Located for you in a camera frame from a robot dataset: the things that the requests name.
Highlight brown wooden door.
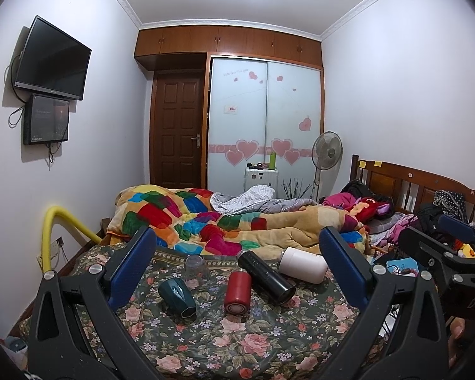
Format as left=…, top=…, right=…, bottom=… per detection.
left=149, top=70, right=204, bottom=189

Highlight standing electric fan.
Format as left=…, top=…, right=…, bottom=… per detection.
left=311, top=130, right=343, bottom=200

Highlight colourful patchwork blanket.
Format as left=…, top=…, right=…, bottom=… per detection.
left=106, top=184, right=371, bottom=260

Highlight red plush toy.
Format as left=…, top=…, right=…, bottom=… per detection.
left=349, top=197, right=392, bottom=223

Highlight white small cabinet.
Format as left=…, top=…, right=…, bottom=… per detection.
left=244, top=167, right=279, bottom=193

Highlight white thermos cup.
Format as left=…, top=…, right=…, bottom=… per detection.
left=278, top=247, right=328, bottom=285

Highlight small wall mounted screen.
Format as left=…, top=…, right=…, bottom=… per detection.
left=22, top=94, right=69, bottom=146

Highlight red thermos cup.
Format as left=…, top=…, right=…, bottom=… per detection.
left=224, top=269, right=251, bottom=316

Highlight green bottle on cabinet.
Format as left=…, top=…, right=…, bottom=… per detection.
left=269, top=152, right=276, bottom=170

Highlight black thermos bottle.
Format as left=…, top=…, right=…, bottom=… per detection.
left=237, top=250, right=296, bottom=305

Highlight light blue box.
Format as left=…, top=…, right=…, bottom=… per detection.
left=386, top=257, right=419, bottom=277

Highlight grey white crumpled sheet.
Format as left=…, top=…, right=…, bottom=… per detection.
left=210, top=184, right=317, bottom=215

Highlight floral green quilt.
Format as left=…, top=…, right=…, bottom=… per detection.
left=17, top=243, right=385, bottom=380

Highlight wooden bed headboard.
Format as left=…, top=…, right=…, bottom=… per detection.
left=350, top=155, right=475, bottom=222

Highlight yellow padded bed rail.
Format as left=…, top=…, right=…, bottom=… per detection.
left=37, top=205, right=102, bottom=273

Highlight wall mounted black television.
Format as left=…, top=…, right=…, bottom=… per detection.
left=13, top=16, right=92, bottom=100

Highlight dark green faceted cup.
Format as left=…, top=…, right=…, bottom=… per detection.
left=159, top=278, right=196, bottom=319

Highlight clear glass cup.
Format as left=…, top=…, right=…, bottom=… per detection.
left=184, top=254, right=210, bottom=284

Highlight yellow plush toy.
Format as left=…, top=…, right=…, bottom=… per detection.
left=457, top=244, right=475, bottom=259

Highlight sliding wardrobe with hearts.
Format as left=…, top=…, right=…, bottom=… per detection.
left=206, top=57, right=322, bottom=199

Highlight overhead wooden cabinets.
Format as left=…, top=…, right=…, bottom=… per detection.
left=135, top=25, right=322, bottom=70

